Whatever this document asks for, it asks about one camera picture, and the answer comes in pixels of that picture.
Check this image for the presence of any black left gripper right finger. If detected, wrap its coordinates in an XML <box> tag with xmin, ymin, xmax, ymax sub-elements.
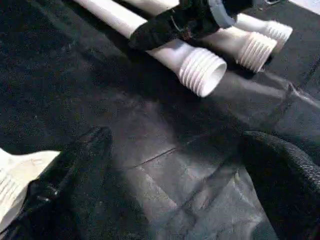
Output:
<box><xmin>242</xmin><ymin>130</ymin><xmax>320</xmax><ymax>240</ymax></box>

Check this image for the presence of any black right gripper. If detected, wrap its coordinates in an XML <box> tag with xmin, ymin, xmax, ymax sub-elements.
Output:
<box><xmin>128</xmin><ymin>0</ymin><xmax>256</xmax><ymax>52</ymax></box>

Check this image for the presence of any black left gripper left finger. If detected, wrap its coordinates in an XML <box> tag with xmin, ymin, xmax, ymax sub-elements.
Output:
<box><xmin>0</xmin><ymin>125</ymin><xmax>114</xmax><ymax>240</ymax></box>

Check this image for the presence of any white plastic table top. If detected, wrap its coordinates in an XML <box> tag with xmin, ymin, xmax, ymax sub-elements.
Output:
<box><xmin>0</xmin><ymin>148</ymin><xmax>62</xmax><ymax>235</ymax></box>

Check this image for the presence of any white plastic table leg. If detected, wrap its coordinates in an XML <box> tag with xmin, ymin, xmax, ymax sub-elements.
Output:
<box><xmin>122</xmin><ymin>0</ymin><xmax>278</xmax><ymax>74</ymax></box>
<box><xmin>74</xmin><ymin>0</ymin><xmax>228</xmax><ymax>98</ymax></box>
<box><xmin>234</xmin><ymin>12</ymin><xmax>294</xmax><ymax>52</ymax></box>

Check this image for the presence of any black work mat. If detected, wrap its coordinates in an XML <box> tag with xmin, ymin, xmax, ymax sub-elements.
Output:
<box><xmin>0</xmin><ymin>0</ymin><xmax>320</xmax><ymax>240</ymax></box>

